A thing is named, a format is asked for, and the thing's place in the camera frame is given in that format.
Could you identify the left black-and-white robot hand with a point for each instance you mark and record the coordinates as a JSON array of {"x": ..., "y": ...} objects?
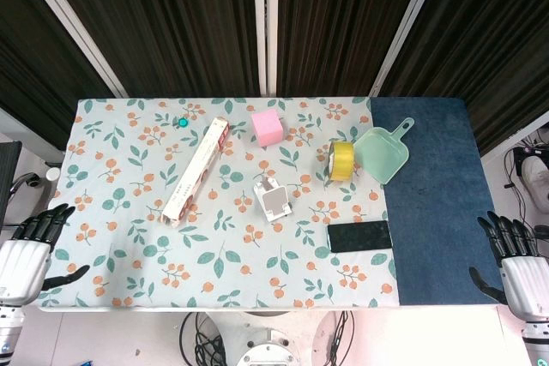
[{"x": 21, "y": 263}]

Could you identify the right black-and-white robot hand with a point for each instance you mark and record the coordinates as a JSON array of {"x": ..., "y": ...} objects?
[{"x": 527, "y": 284}]

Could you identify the black smartphone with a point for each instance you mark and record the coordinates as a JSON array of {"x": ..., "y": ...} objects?
[{"x": 359, "y": 236}]

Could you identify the silver robot base column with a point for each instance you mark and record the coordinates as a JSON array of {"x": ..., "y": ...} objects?
[{"x": 266, "y": 351}]

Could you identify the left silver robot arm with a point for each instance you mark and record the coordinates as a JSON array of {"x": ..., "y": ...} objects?
[{"x": 9, "y": 331}]

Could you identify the white phone stand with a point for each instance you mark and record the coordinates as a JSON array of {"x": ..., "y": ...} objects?
[{"x": 274, "y": 203}]

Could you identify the white sneaker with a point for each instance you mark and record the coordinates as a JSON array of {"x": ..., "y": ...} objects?
[{"x": 537, "y": 181}]

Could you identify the dark blue table mat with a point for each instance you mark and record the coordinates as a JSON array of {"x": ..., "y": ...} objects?
[{"x": 437, "y": 194}]

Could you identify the floral fruit-print tablecloth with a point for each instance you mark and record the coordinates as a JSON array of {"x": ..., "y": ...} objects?
[{"x": 141, "y": 211}]

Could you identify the black floor device box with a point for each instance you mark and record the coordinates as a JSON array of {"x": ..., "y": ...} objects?
[{"x": 524, "y": 152}]

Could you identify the mint green plastic scoop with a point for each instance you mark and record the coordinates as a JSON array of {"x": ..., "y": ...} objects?
[{"x": 381, "y": 156}]

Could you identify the long white-and-red cardboard box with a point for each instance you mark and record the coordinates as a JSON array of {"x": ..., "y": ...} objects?
[{"x": 195, "y": 171}]

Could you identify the dark pleated curtain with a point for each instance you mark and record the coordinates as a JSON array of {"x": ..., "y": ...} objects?
[
  {"x": 171, "y": 19},
  {"x": 30, "y": 61},
  {"x": 343, "y": 19},
  {"x": 493, "y": 27}
]

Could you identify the small green bottle cap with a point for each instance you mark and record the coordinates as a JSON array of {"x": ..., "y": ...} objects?
[{"x": 183, "y": 122}]

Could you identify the yellow tape roll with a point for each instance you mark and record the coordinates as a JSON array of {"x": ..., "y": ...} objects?
[{"x": 342, "y": 160}]

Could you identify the pink foam cube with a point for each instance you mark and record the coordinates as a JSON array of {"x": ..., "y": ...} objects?
[{"x": 267, "y": 129}]

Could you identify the white slanted frame post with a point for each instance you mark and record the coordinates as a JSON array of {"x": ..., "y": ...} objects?
[
  {"x": 68, "y": 23},
  {"x": 407, "y": 23}
]

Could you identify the white double upright frame post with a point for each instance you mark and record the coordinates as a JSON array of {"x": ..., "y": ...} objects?
[{"x": 266, "y": 23}]

